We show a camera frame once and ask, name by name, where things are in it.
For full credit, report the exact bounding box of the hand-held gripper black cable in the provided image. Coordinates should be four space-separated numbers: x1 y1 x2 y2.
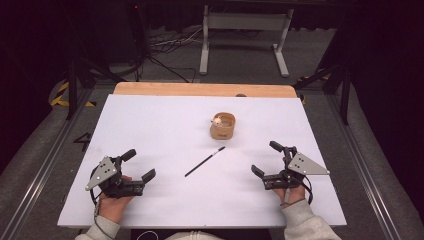
301 175 315 206
88 169 116 240

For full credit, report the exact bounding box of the black box with red light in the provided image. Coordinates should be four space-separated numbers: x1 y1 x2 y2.
126 0 150 63

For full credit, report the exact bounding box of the yellow black hazard tape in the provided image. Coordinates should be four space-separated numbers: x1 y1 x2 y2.
49 81 98 109

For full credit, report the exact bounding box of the right hand-held gripper black cable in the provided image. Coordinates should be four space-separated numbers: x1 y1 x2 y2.
301 175 315 206

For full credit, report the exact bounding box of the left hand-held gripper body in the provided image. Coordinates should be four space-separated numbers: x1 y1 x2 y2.
85 155 145 200

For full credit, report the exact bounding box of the white metal stand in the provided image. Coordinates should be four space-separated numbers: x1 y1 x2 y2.
198 4 295 79

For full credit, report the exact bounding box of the person's torso grey clothing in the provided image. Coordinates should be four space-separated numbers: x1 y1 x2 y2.
164 230 225 240

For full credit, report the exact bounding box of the left hand-held gripper black cable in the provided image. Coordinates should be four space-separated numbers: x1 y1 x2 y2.
88 169 116 240

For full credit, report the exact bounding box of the black pen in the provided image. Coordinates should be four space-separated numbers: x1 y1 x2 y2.
184 145 227 178

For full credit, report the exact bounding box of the thin white cable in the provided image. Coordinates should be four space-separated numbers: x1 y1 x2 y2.
135 230 160 240

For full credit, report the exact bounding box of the black metal stand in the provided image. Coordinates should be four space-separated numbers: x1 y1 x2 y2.
292 63 352 127
65 56 128 122

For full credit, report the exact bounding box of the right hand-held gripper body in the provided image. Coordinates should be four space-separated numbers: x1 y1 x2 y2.
262 145 331 191

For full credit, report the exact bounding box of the person's left hand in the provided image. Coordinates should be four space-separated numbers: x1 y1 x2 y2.
98 174 135 224

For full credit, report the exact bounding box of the person's right hand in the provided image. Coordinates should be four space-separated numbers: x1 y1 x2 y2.
272 184 307 208

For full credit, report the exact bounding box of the black tape floor mark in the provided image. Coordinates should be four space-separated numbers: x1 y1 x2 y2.
72 131 93 153

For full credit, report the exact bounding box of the tangle of floor cables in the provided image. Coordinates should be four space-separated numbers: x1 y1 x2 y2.
133 25 205 84

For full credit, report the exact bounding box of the white table mat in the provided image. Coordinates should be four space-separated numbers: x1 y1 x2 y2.
57 93 348 230

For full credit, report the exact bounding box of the aluminium floor rail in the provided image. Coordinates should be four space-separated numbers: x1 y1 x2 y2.
0 87 95 240
324 93 404 240

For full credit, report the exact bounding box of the round wooden pen holder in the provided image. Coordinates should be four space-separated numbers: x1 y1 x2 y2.
209 111 237 141

